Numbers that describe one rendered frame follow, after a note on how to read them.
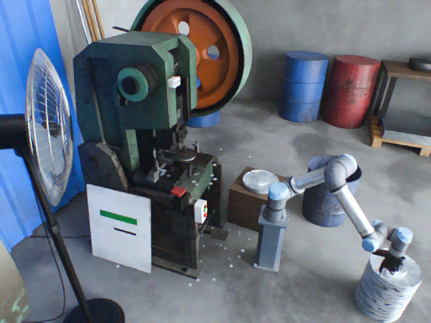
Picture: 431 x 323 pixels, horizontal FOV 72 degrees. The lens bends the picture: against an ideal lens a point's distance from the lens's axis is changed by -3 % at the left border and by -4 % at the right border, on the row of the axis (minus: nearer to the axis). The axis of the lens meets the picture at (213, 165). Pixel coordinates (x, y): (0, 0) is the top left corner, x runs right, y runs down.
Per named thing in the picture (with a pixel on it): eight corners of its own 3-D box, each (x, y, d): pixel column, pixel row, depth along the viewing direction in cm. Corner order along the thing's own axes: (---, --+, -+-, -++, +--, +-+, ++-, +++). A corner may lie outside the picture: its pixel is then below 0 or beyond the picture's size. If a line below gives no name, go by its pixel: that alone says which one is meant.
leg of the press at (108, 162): (203, 267, 219) (201, 161, 171) (196, 280, 210) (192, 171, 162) (98, 234, 246) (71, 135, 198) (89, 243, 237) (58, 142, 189)
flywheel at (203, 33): (195, -30, 189) (137, 48, 231) (181, -32, 173) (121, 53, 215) (269, 56, 200) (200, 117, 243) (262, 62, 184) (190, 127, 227)
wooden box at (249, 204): (285, 209, 273) (291, 177, 254) (271, 237, 244) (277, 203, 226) (244, 196, 288) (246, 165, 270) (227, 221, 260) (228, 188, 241)
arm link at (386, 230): (368, 225, 156) (389, 236, 149) (378, 215, 162) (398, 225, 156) (364, 235, 160) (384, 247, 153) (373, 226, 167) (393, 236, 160)
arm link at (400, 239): (399, 223, 155) (416, 231, 149) (392, 238, 161) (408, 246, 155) (393, 230, 150) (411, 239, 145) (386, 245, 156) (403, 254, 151)
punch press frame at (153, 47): (214, 212, 246) (216, 35, 174) (192, 250, 212) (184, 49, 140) (130, 190, 269) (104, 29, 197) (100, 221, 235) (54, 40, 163)
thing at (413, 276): (401, 245, 190) (401, 245, 190) (433, 283, 166) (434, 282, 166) (360, 252, 186) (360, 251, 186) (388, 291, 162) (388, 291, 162)
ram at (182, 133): (190, 136, 199) (188, 92, 184) (180, 146, 188) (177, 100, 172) (166, 131, 205) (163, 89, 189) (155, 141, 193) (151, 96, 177)
